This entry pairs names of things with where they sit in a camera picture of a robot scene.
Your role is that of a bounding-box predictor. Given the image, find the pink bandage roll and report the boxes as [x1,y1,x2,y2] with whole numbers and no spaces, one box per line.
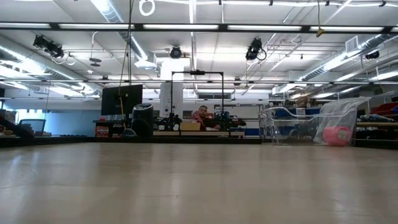
[322,126,353,147]

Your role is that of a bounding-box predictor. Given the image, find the person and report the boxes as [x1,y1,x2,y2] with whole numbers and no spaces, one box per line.
[193,105,219,131]

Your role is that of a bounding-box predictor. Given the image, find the cardboard box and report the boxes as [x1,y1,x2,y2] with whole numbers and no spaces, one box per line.
[180,120,201,131]

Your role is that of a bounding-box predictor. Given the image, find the black monitor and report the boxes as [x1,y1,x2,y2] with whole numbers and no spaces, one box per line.
[101,84,144,116]

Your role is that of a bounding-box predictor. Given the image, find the black ceiling-mounted device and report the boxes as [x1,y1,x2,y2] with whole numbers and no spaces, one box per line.
[32,34,65,59]
[244,37,267,62]

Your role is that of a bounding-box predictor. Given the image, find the clear plastic bin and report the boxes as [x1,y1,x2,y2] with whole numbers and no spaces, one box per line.
[257,106,358,146]

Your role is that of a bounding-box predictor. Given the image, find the red storage boxes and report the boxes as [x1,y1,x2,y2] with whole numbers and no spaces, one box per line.
[95,126,110,138]

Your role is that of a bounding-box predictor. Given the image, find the blue storage bins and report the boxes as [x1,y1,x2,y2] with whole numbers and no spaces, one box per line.
[273,107,322,119]

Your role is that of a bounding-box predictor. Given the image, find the wooden workbench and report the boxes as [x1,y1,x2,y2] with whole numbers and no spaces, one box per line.
[356,121,398,128]

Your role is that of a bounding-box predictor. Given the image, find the red storage bin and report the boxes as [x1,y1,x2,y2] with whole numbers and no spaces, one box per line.
[369,102,398,116]

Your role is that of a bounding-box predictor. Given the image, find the black aluminium table frame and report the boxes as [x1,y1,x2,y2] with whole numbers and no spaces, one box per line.
[0,21,398,149]

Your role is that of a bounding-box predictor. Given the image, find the black background frame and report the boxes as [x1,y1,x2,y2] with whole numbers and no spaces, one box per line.
[170,70,225,114]

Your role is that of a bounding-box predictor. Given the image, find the black overhead camera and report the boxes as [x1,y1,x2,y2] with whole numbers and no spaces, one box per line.
[169,45,183,60]

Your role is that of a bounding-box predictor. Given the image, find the black hanging cable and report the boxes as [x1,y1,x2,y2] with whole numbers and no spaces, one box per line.
[126,0,134,86]

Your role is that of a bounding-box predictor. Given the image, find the white cable ring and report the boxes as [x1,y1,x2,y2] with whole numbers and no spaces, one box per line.
[138,0,156,17]

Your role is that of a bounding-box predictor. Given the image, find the yellow hanging cable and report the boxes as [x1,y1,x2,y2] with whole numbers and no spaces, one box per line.
[316,0,326,38]

